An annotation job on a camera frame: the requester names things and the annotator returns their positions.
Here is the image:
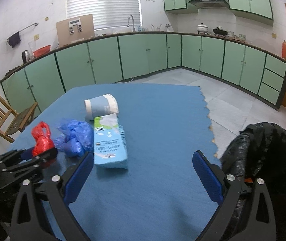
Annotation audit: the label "red plastic bag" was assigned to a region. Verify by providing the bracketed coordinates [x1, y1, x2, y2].
[31, 121, 54, 157]

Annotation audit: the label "blue plastic bag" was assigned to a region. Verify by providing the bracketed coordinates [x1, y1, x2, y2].
[53, 119, 94, 158]

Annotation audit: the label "milk carton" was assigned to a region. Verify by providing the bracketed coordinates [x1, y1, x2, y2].
[93, 114, 128, 169]

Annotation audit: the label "blue white paper cup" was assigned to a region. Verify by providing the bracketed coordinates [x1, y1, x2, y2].
[84, 94, 119, 121]

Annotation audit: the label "black trash bin bag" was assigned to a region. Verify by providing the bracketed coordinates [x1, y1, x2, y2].
[220, 123, 286, 240]

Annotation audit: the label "green lower kitchen cabinets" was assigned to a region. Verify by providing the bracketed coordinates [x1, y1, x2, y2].
[0, 32, 286, 111]

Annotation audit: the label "wooden chair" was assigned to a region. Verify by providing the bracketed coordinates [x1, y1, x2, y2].
[0, 95, 38, 143]

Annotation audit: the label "blue foam table mat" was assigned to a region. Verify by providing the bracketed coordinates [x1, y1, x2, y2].
[9, 83, 221, 241]

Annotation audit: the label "electric kettle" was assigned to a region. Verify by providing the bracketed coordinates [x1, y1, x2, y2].
[22, 50, 31, 64]

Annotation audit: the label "red basin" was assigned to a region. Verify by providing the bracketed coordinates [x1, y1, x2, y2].
[33, 45, 51, 58]

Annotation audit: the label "dark hanging towel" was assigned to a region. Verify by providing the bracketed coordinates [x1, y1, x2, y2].
[7, 32, 21, 48]

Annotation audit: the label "brown cardboard box on counter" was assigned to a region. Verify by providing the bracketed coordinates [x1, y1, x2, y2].
[56, 14, 95, 47]

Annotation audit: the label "red thermos bottle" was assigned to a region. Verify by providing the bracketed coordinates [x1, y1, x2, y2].
[281, 40, 286, 59]

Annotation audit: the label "black wok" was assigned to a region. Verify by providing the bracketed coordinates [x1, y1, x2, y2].
[213, 26, 228, 38]

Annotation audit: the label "white cooking pot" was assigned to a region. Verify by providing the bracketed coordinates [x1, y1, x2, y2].
[197, 23, 209, 35]

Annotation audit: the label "chrome sink faucet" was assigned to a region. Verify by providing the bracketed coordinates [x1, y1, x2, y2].
[127, 14, 136, 33]

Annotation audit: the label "range hood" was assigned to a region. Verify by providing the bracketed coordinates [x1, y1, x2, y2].
[189, 0, 229, 9]

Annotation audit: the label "white window blind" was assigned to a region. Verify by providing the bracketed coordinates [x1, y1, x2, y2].
[66, 0, 141, 30]

